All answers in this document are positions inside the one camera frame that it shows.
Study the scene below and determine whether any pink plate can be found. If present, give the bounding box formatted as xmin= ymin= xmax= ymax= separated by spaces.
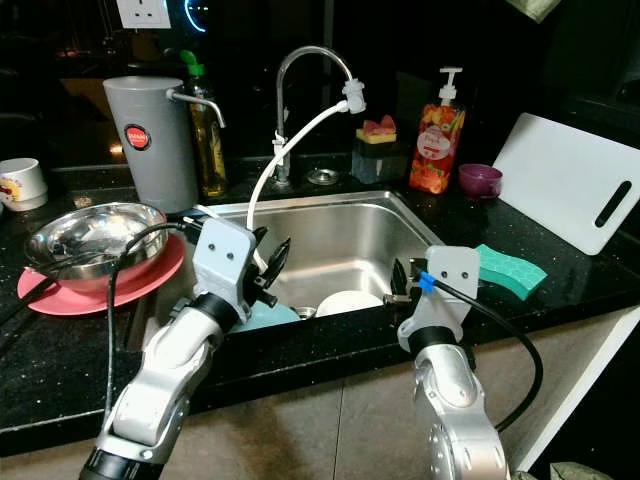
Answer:
xmin=17 ymin=235 xmax=187 ymax=317

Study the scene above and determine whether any stainless steel bowl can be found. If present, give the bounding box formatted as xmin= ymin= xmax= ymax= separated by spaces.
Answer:
xmin=25 ymin=202 xmax=169 ymax=293

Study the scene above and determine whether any white bowl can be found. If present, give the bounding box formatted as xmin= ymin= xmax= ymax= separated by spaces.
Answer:
xmin=315 ymin=290 xmax=386 ymax=319

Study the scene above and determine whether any stainless steel sink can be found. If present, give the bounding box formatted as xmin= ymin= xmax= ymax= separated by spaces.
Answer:
xmin=180 ymin=190 xmax=446 ymax=321

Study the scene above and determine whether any round steel countertop cap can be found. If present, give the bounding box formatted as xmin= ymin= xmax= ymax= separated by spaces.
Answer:
xmin=305 ymin=168 xmax=339 ymax=187

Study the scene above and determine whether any green wavy sponge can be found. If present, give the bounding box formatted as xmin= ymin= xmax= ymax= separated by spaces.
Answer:
xmin=475 ymin=243 xmax=549 ymax=301

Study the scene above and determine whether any green-capped oil bottle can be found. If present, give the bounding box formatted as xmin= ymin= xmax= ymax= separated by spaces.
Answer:
xmin=178 ymin=50 xmax=227 ymax=199

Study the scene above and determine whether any purple cup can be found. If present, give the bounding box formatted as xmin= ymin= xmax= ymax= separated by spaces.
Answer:
xmin=458 ymin=163 xmax=504 ymax=199

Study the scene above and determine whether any black sponge holder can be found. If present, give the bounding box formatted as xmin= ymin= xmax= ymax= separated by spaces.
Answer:
xmin=350 ymin=140 xmax=411 ymax=186

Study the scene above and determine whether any orange soap pump bottle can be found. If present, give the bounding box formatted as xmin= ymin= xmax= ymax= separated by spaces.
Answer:
xmin=408 ymin=66 xmax=468 ymax=196

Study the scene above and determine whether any grey water filter canister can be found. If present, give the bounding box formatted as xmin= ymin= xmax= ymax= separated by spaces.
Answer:
xmin=102 ymin=76 xmax=226 ymax=214

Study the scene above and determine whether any chrome gooseneck faucet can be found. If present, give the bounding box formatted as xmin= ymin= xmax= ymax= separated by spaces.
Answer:
xmin=272 ymin=45 xmax=368 ymax=188

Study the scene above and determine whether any yellow and pink sponge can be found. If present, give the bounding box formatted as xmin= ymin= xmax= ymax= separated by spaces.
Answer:
xmin=358 ymin=115 xmax=401 ymax=146

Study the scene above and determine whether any white cutting board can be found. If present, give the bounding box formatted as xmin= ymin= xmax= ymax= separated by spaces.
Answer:
xmin=492 ymin=112 xmax=640 ymax=257

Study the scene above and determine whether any white printed mug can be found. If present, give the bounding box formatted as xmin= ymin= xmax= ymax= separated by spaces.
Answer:
xmin=0 ymin=158 xmax=48 ymax=212

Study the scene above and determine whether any olive fabric bundle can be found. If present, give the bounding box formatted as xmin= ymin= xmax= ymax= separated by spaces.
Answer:
xmin=530 ymin=460 xmax=616 ymax=480

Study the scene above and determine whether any green hanging cloth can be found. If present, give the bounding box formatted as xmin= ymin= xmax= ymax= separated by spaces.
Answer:
xmin=505 ymin=0 xmax=564 ymax=23

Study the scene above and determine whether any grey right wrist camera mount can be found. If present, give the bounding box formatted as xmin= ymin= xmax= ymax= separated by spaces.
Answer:
xmin=405 ymin=245 xmax=481 ymax=336

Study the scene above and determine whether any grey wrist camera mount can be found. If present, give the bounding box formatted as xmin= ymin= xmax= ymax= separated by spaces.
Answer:
xmin=192 ymin=217 xmax=258 ymax=306
xmin=405 ymin=245 xmax=481 ymax=336

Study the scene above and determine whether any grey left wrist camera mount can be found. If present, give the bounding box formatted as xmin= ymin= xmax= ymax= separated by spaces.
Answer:
xmin=192 ymin=217 xmax=258 ymax=306

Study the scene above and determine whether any white water hose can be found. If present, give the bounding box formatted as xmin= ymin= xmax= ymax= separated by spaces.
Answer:
xmin=192 ymin=100 xmax=353 ymax=276

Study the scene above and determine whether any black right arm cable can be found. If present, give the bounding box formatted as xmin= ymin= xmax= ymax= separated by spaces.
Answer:
xmin=418 ymin=270 xmax=546 ymax=433

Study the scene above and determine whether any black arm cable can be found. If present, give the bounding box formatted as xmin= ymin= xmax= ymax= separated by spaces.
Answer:
xmin=102 ymin=222 xmax=201 ymax=421
xmin=418 ymin=270 xmax=546 ymax=433

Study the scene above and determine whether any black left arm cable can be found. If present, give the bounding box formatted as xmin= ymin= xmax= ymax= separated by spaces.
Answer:
xmin=102 ymin=222 xmax=201 ymax=421

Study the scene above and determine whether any blue glowing ring light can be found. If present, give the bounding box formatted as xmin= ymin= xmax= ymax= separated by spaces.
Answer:
xmin=182 ymin=0 xmax=209 ymax=34

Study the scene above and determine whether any white wall socket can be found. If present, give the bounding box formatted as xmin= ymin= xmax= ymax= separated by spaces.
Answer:
xmin=116 ymin=0 xmax=172 ymax=30

